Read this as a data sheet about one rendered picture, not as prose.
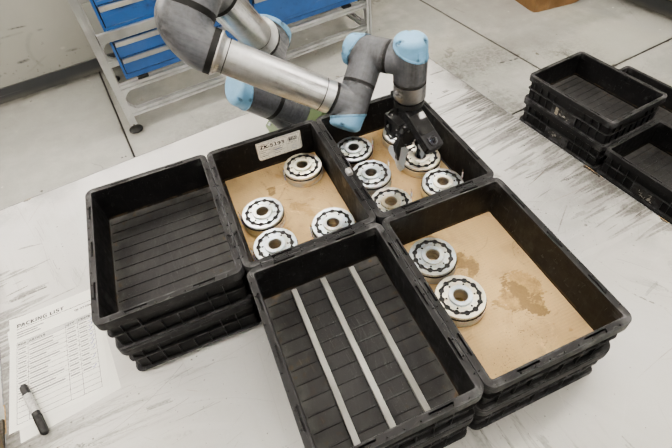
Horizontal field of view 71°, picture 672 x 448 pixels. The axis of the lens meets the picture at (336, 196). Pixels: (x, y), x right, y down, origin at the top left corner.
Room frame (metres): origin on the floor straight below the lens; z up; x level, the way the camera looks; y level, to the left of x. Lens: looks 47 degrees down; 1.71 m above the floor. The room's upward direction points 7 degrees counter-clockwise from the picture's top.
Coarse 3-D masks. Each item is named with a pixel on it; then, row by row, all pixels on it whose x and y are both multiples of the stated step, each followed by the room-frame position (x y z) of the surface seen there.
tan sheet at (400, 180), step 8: (360, 136) 1.05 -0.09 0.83; (368, 136) 1.05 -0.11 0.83; (376, 136) 1.05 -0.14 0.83; (376, 144) 1.01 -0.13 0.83; (376, 152) 0.98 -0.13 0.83; (384, 152) 0.97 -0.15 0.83; (384, 160) 0.94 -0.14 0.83; (392, 160) 0.94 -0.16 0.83; (392, 168) 0.91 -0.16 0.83; (448, 168) 0.88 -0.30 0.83; (392, 176) 0.88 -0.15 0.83; (400, 176) 0.87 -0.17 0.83; (408, 176) 0.87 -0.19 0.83; (392, 184) 0.85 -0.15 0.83; (400, 184) 0.84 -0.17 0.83; (408, 184) 0.84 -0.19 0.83; (416, 184) 0.84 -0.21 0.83; (408, 192) 0.81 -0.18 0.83; (416, 192) 0.81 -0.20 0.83
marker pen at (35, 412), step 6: (24, 384) 0.48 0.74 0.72; (24, 390) 0.46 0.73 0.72; (24, 396) 0.45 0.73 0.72; (30, 396) 0.45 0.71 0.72; (30, 402) 0.43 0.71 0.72; (30, 408) 0.42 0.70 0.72; (36, 408) 0.42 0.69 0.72; (36, 414) 0.41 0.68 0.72; (36, 420) 0.39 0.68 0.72; (42, 420) 0.39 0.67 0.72; (42, 426) 0.38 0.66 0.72; (42, 432) 0.37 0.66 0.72
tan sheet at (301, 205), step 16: (240, 176) 0.95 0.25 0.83; (256, 176) 0.94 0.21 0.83; (272, 176) 0.93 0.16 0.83; (240, 192) 0.88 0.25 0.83; (256, 192) 0.88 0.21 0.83; (272, 192) 0.87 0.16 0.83; (288, 192) 0.86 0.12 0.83; (304, 192) 0.86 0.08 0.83; (320, 192) 0.85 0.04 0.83; (336, 192) 0.84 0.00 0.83; (240, 208) 0.83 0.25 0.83; (288, 208) 0.81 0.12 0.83; (304, 208) 0.80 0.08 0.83; (320, 208) 0.79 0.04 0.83; (240, 224) 0.77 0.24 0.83; (288, 224) 0.75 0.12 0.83; (304, 224) 0.75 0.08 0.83; (304, 240) 0.70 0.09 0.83
